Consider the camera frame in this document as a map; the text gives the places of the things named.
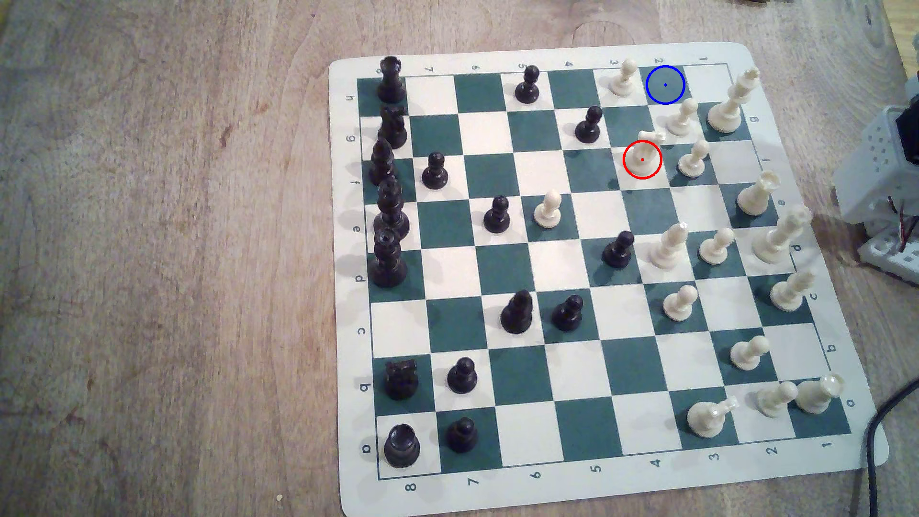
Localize white chess knight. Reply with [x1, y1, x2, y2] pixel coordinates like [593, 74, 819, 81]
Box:
[623, 130, 666, 179]
[687, 397, 740, 439]

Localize black chess pawn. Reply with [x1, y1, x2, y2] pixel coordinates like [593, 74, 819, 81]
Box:
[447, 357, 478, 394]
[483, 195, 511, 234]
[552, 294, 584, 332]
[447, 417, 478, 453]
[602, 230, 636, 270]
[575, 105, 603, 144]
[515, 65, 541, 104]
[421, 151, 449, 191]

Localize black chess bishop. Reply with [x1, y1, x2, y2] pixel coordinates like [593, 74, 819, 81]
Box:
[500, 289, 534, 335]
[369, 138, 397, 186]

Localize white chess pawn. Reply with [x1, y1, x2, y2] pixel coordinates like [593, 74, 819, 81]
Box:
[666, 98, 699, 137]
[662, 284, 699, 322]
[730, 335, 771, 371]
[756, 381, 798, 418]
[533, 190, 562, 230]
[609, 59, 639, 97]
[698, 227, 736, 266]
[678, 139, 711, 179]

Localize black chess knight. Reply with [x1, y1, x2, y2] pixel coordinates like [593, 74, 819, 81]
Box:
[384, 359, 419, 401]
[378, 106, 409, 150]

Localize black chess rook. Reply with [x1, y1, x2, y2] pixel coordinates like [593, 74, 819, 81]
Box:
[377, 56, 406, 103]
[383, 424, 422, 468]

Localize green white chess mat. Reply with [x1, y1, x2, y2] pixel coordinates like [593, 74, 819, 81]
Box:
[328, 42, 890, 517]

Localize white chess bishop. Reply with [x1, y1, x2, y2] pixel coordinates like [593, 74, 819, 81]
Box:
[649, 222, 690, 271]
[770, 270, 817, 313]

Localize white chess rook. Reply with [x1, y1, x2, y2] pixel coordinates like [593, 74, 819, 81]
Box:
[796, 372, 845, 415]
[737, 171, 781, 216]

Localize white chess king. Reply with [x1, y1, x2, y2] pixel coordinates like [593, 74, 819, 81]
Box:
[707, 66, 762, 135]

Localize white chess queen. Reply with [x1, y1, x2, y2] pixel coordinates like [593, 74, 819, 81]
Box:
[751, 206, 814, 264]

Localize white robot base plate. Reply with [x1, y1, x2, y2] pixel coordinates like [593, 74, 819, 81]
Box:
[858, 219, 919, 287]

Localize red black servo wires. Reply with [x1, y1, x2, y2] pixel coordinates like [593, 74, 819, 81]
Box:
[886, 196, 919, 252]

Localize black cable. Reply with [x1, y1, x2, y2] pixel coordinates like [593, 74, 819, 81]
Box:
[863, 378, 919, 517]

